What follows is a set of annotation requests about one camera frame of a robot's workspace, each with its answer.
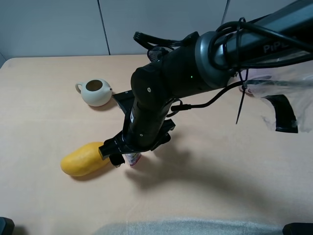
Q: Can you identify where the black mesh pen holder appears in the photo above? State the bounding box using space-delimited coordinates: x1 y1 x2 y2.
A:
147 46 174 62

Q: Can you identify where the yellow mango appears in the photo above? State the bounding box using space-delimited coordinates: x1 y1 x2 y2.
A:
60 142 110 177

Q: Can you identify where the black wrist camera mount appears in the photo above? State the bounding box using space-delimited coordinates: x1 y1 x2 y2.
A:
112 90 134 114

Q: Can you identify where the clear plastic cover black tape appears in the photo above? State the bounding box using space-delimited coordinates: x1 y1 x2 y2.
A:
253 62 313 133

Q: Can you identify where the rolled pink towel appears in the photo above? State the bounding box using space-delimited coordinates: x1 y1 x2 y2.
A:
241 69 273 95

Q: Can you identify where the white ceramic teapot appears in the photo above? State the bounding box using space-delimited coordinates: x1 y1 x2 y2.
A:
75 79 113 107

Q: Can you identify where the grey cloth at bottom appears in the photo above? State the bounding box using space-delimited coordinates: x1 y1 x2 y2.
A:
94 217 284 235

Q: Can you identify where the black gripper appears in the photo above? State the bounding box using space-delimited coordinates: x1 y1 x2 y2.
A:
99 119 176 168

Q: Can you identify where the clear candy bottle silver cap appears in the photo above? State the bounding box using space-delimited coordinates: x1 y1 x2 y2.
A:
125 153 141 166

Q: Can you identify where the black cable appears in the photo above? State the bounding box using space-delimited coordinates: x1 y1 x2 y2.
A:
133 17 313 125

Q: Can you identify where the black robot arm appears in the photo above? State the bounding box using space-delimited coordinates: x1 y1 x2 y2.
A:
98 0 313 166

